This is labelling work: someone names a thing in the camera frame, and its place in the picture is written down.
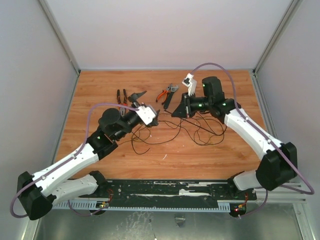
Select black wire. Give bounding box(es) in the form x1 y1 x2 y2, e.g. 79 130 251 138
117 109 228 156

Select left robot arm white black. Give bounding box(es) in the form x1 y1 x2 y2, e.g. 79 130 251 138
9 92 159 221

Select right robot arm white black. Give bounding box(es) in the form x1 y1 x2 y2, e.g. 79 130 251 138
172 73 298 199

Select large orange black pliers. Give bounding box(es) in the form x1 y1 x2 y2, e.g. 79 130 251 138
116 89 129 117

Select small orange black pliers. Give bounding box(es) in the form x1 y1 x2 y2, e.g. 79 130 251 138
155 85 171 105

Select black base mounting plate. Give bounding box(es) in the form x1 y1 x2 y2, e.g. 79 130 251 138
77 178 258 208

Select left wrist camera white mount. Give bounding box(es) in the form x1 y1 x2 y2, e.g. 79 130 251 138
136 104 157 126

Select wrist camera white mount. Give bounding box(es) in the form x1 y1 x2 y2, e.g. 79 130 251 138
136 104 157 126
182 73 197 96

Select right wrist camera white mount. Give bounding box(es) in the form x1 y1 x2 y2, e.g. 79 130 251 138
182 73 197 96

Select adjustable wrench black handle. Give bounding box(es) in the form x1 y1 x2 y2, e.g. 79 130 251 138
162 84 179 110

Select grey slotted cable duct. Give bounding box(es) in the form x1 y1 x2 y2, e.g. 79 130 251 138
53 199 232 213

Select aluminium frame rails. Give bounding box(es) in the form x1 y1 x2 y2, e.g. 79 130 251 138
266 182 307 204

